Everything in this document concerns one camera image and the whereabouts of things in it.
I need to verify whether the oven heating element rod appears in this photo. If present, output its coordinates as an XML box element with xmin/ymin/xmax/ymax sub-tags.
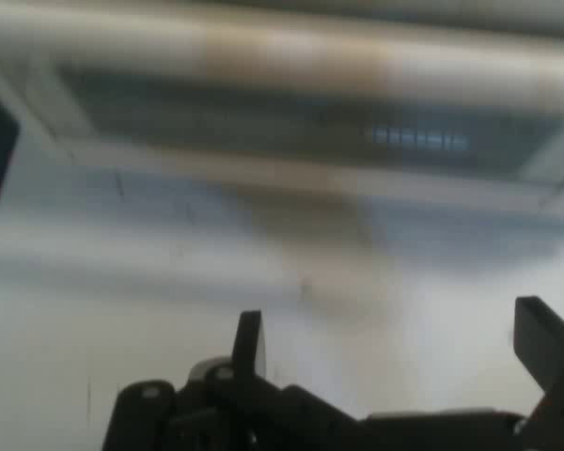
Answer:
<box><xmin>371</xmin><ymin>125</ymin><xmax>469</xmax><ymax>152</ymax></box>

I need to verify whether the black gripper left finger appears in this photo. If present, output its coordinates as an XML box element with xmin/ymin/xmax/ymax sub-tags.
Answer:
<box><xmin>101</xmin><ymin>309</ymin><xmax>368</xmax><ymax>451</ymax></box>

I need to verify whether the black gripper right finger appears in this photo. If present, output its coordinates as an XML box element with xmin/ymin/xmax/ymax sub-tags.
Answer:
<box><xmin>513</xmin><ymin>295</ymin><xmax>564</xmax><ymax>451</ymax></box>

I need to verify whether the black wire oven rack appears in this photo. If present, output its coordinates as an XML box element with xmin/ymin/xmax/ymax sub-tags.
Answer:
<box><xmin>65</xmin><ymin>65</ymin><xmax>564</xmax><ymax>165</ymax></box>

